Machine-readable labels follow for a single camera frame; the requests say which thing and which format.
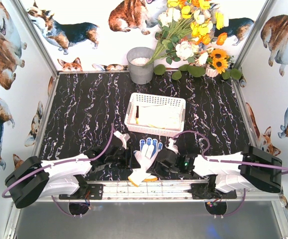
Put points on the blue dotted white glove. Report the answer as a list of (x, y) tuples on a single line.
[(149, 150)]

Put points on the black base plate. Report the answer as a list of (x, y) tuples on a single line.
[(89, 191), (208, 191)]

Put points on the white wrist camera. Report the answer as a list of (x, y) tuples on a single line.
[(172, 146), (123, 138)]

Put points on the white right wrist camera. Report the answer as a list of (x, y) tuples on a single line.
[(172, 146)]

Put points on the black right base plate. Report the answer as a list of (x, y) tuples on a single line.
[(208, 191)]

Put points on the grey metal bucket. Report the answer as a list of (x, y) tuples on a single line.
[(140, 67)]

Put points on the cream knit glove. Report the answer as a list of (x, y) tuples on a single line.
[(158, 116)]

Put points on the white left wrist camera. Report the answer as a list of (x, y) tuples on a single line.
[(123, 138)]

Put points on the artificial flower bouquet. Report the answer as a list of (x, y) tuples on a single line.
[(189, 30)]

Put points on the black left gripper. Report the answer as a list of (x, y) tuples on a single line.
[(128, 158)]

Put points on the aluminium front rail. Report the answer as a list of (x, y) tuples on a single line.
[(158, 191)]

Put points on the sunflower pot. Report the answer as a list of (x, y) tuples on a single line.
[(220, 63)]

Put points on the white plastic storage basket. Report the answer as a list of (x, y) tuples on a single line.
[(141, 99)]

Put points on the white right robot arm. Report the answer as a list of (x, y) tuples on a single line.
[(249, 169)]

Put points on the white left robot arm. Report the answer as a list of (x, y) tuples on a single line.
[(36, 178)]

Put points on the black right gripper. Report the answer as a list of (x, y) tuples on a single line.
[(165, 162)]

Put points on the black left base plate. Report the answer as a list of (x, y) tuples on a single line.
[(89, 191)]

